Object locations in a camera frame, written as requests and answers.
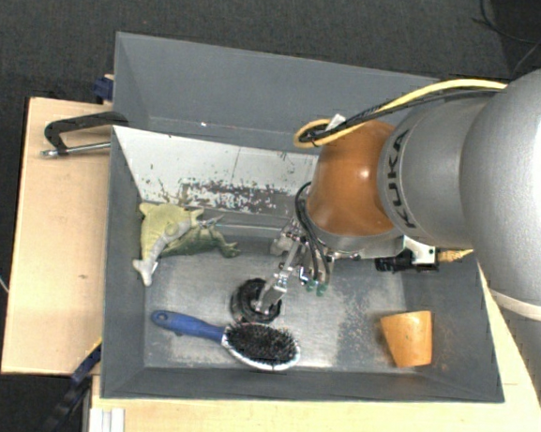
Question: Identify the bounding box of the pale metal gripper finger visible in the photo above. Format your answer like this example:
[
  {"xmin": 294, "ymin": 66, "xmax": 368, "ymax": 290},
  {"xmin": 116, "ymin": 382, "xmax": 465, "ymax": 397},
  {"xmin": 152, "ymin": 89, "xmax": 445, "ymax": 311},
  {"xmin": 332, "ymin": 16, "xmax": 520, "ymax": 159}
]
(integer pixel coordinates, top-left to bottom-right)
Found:
[
  {"xmin": 265, "ymin": 268, "xmax": 293, "ymax": 320},
  {"xmin": 254, "ymin": 261, "xmax": 284, "ymax": 314}
]

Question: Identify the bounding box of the blue hairbrush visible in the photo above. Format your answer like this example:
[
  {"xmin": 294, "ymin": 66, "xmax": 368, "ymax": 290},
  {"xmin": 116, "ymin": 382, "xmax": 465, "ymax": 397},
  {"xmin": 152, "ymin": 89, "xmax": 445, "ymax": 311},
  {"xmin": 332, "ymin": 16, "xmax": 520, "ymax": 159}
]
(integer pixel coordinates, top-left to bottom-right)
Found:
[{"xmin": 146, "ymin": 308, "xmax": 305, "ymax": 375}]

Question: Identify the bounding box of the green toy dinosaur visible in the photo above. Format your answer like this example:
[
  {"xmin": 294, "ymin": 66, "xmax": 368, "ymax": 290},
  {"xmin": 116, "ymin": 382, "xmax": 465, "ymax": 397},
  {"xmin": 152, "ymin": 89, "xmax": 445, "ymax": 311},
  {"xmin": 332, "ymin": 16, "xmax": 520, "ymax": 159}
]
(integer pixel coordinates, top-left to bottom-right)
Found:
[{"xmin": 158, "ymin": 209, "xmax": 246, "ymax": 266}]

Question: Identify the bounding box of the yellow-green toy dolphin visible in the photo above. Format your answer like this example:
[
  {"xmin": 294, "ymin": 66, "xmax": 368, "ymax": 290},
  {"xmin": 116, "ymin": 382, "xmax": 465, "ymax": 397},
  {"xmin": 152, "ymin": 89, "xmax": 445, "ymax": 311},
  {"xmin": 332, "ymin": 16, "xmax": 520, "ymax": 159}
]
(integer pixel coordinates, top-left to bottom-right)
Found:
[{"xmin": 130, "ymin": 200, "xmax": 206, "ymax": 292}]

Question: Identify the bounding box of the orange cup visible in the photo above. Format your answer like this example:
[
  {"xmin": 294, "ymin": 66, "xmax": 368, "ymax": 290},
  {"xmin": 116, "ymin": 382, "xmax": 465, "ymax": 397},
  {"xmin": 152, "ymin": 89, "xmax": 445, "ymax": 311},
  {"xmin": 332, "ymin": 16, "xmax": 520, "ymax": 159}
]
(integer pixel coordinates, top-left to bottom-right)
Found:
[{"xmin": 374, "ymin": 305, "xmax": 438, "ymax": 371}]

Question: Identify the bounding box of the grey metal bin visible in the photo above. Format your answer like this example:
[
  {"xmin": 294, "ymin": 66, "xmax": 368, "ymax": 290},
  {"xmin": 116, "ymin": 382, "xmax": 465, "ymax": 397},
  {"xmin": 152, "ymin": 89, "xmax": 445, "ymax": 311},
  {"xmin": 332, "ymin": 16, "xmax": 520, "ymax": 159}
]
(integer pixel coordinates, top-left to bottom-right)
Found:
[{"xmin": 83, "ymin": 30, "xmax": 534, "ymax": 432}]

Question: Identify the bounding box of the pale wood board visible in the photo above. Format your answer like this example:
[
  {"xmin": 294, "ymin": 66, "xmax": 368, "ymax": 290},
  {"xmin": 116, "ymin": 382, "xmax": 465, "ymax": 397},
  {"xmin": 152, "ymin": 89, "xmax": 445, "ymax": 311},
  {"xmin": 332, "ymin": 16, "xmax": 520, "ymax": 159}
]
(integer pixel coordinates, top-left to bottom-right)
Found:
[{"xmin": 0, "ymin": 96, "xmax": 124, "ymax": 382}]

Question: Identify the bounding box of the black round ring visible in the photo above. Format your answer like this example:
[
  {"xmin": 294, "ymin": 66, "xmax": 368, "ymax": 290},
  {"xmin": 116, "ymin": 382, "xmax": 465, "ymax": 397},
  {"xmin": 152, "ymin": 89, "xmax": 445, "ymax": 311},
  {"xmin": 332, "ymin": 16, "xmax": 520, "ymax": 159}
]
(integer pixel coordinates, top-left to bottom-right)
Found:
[{"xmin": 228, "ymin": 275, "xmax": 288, "ymax": 327}]

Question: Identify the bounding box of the black cylinder on white bracket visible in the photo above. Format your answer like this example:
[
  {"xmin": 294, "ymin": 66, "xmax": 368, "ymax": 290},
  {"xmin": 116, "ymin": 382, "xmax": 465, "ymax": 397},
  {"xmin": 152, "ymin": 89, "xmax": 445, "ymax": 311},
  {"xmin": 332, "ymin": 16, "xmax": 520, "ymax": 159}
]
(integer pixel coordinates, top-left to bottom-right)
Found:
[{"xmin": 372, "ymin": 232, "xmax": 475, "ymax": 281}]

